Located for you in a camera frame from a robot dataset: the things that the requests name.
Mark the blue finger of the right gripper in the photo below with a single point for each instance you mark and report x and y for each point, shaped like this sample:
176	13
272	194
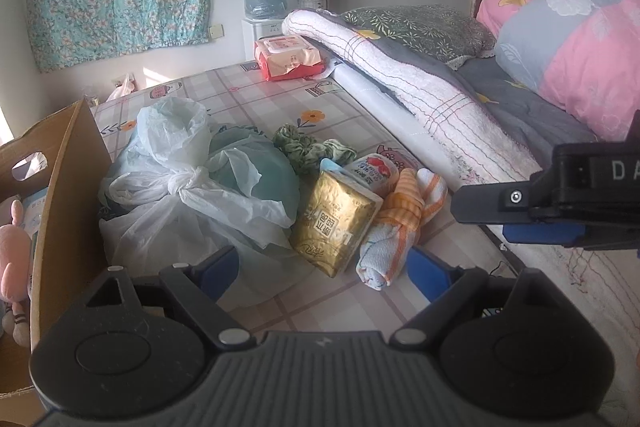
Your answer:
563	234

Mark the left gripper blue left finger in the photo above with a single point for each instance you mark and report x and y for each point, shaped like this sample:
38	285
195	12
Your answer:
216	273

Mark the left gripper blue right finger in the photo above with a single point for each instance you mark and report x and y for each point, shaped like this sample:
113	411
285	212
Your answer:
431	276

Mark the blue bandage box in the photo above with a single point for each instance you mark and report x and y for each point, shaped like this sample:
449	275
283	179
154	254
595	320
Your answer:
33	210

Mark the pink plush pig toy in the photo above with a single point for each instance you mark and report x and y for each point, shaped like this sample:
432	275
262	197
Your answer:
15	272

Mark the grey bed sheet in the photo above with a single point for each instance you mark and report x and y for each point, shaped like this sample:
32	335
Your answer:
522	113

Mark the orange striped towel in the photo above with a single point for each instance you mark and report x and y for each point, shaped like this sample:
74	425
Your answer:
415	200

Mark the white rolled blanket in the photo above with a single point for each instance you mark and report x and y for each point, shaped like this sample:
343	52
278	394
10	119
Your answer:
421	101

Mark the white tied plastic bag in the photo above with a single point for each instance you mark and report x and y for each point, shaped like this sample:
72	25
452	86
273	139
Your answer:
187	185

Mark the gold tissue pack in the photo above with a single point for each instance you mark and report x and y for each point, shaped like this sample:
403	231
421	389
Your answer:
337	217

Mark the white red label can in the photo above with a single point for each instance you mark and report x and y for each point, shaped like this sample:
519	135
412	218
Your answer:
376	172

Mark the pink blue quilt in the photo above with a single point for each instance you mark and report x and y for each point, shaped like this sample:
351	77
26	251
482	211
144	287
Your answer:
579	55

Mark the green scrunched cloth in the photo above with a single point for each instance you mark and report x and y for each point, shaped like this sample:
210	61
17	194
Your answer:
305	152

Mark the brown cardboard box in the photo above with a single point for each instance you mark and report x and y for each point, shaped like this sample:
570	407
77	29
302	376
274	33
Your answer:
65	154

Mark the white floor plastic bag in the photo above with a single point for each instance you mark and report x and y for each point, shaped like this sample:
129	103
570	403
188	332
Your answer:
123	86

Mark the dark floral pillow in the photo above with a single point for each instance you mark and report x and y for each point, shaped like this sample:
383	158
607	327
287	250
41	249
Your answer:
434	30

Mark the red wet wipes pack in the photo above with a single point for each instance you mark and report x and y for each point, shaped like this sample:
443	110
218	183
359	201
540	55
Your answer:
287	58

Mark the white water dispenser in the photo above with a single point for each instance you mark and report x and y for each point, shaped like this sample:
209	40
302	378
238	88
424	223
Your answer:
254	30

